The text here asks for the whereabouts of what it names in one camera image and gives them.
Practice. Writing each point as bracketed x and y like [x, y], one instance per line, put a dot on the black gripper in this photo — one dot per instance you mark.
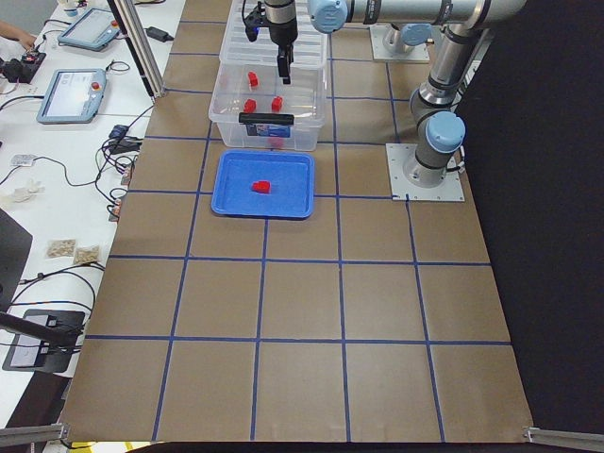
[282, 29]

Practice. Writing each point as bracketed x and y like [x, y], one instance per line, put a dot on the red block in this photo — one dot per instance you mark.
[261, 186]
[249, 106]
[276, 142]
[277, 104]
[253, 80]

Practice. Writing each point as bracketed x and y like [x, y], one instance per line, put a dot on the clear plastic storage box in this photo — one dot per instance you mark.
[305, 98]

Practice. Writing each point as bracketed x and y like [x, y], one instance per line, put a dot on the blue plastic tray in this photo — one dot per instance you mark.
[272, 184]

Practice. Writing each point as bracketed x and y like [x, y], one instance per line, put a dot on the black power adapter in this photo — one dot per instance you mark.
[158, 34]

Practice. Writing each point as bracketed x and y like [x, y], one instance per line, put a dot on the far teach pendant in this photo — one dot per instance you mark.
[94, 30]

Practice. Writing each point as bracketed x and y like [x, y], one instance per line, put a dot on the teach pendant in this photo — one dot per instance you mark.
[94, 30]
[74, 96]

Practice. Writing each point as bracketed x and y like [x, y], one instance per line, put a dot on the near teach pendant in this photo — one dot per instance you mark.
[74, 96]

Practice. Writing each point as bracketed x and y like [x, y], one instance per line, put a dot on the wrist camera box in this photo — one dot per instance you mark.
[253, 21]

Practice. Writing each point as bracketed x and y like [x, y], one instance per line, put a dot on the black box handle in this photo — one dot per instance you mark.
[255, 118]

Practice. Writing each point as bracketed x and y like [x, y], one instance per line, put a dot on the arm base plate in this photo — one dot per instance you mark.
[411, 181]
[418, 55]

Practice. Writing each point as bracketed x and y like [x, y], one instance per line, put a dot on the aluminium frame post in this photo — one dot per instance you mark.
[130, 25]

